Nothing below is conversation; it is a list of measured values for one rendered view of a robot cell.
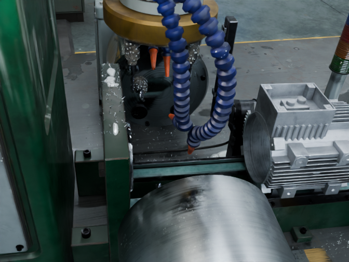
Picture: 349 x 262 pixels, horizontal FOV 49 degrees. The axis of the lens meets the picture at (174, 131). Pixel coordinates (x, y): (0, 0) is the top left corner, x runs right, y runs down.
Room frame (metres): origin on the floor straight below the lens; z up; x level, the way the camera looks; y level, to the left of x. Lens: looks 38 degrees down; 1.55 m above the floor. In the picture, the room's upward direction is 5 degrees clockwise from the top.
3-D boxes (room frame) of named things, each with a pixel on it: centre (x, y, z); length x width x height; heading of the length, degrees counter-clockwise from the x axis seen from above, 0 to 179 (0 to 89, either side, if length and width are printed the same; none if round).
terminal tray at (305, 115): (0.66, -0.24, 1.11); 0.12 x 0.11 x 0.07; 102
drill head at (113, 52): (0.93, 0.07, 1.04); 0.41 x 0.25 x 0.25; 13
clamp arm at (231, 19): (0.77, -0.10, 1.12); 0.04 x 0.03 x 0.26; 103
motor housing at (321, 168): (0.67, -0.28, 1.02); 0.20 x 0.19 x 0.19; 102
